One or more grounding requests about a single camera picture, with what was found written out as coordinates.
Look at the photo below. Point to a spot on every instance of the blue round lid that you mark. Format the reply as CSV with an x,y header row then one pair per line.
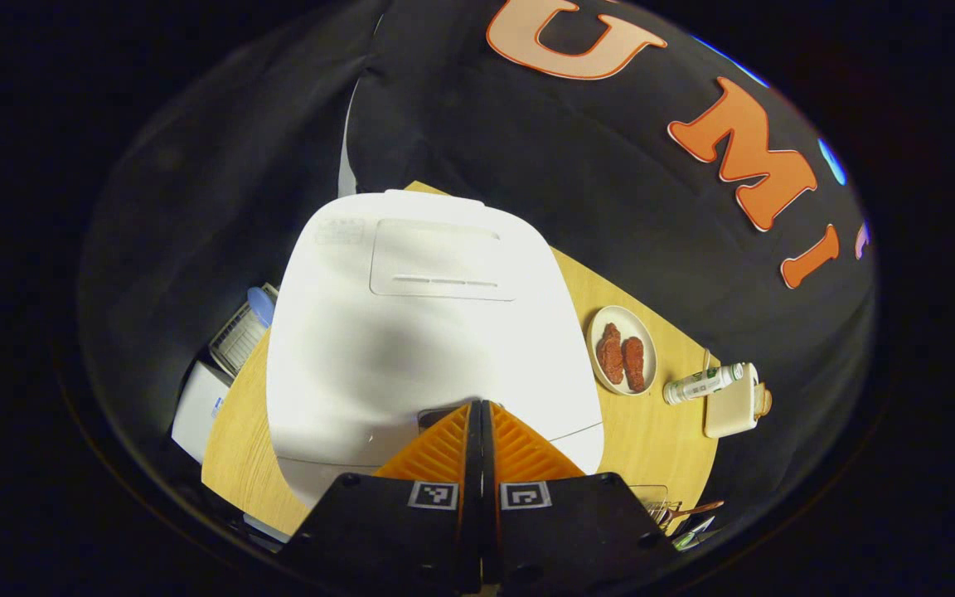
x,y
260,305

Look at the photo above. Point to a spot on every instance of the white drink bottle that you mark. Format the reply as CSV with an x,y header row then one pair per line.
x,y
701,384

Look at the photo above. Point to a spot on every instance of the red meat piece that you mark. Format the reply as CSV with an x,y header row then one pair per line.
x,y
634,365
610,352

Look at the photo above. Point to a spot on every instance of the white toaster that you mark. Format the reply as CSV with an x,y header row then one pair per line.
x,y
730,410

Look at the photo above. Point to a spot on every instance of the white slatted crate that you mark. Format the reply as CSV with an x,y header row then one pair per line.
x,y
237,338

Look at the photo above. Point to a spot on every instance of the black backdrop cloth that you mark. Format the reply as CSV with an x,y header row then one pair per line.
x,y
610,207

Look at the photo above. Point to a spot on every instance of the toasted bread slice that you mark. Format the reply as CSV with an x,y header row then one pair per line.
x,y
764,400

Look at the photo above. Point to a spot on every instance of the pale green utensil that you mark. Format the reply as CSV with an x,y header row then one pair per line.
x,y
693,532

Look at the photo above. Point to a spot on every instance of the white rice cooker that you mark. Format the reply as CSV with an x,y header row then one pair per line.
x,y
411,348

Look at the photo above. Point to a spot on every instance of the white box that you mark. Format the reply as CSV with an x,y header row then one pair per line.
x,y
200,410

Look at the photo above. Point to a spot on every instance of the white round plate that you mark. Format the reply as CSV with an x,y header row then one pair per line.
x,y
622,317

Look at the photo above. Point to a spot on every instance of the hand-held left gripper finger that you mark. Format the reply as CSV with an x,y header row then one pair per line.
x,y
473,464
487,464

